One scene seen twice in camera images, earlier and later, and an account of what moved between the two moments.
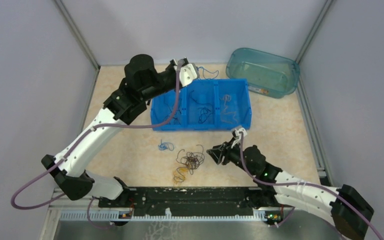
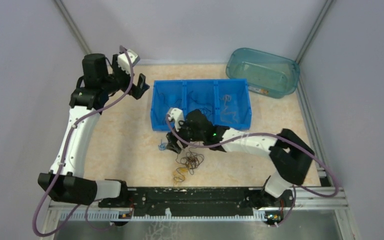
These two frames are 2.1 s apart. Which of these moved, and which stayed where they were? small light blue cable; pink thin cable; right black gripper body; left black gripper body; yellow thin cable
Moved: left black gripper body; right black gripper body
Stayed: yellow thin cable; pink thin cable; small light blue cable
